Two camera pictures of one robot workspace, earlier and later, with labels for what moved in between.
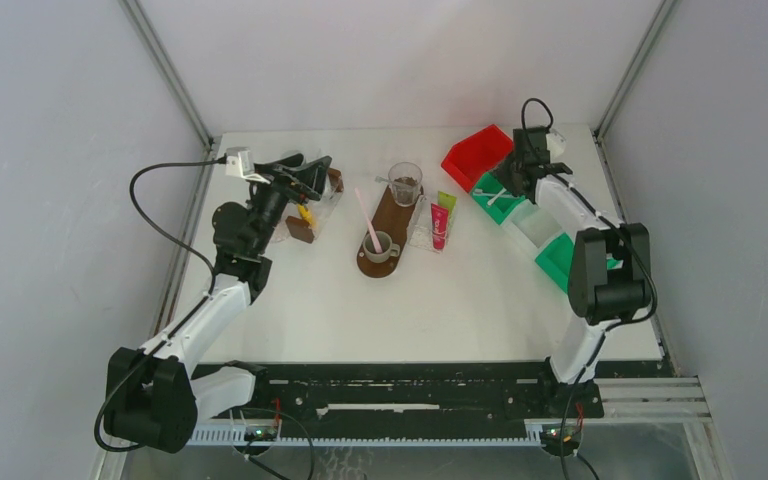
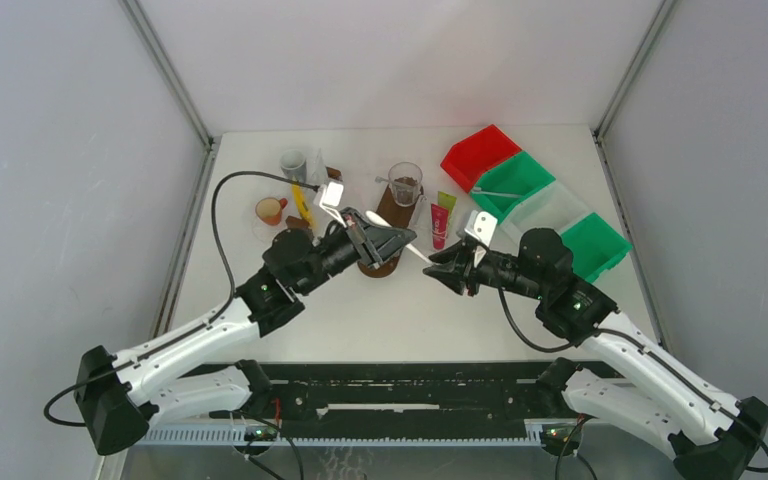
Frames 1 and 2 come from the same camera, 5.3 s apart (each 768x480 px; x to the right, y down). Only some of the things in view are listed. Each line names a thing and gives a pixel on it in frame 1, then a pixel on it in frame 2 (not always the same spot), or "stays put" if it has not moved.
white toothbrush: [479, 191] stays put
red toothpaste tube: [439, 225] stays put
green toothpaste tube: [447, 201] stays put
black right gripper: [504, 175] → [456, 272]
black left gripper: [313, 173] → [383, 241]
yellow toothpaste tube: [305, 214] stays put
